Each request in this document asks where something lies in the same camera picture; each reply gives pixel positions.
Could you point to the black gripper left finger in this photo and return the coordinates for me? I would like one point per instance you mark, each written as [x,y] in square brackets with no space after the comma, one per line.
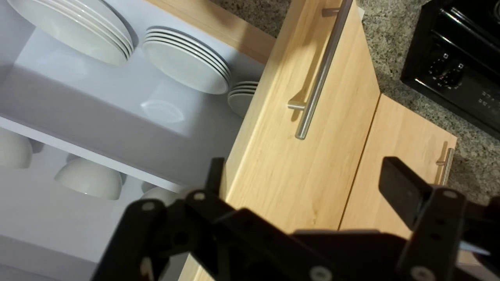
[209,234]

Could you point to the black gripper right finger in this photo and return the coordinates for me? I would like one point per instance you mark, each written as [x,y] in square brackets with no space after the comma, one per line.
[443,228]

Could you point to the white cabinet shelf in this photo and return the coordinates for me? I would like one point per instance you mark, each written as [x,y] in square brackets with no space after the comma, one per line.
[88,150]

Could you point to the black electric stove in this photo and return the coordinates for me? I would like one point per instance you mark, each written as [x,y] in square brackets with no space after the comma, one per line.
[459,56]

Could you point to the large white plate stack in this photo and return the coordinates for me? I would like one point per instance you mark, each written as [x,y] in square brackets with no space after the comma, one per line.
[79,25]

